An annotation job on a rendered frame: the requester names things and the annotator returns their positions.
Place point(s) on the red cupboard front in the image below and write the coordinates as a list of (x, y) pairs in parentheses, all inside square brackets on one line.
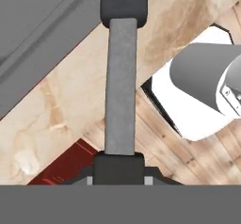
[(69, 165)]

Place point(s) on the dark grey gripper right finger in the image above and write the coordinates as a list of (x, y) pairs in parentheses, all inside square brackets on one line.
[(133, 169)]

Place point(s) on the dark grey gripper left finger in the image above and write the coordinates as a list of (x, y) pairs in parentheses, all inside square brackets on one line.
[(105, 169)]

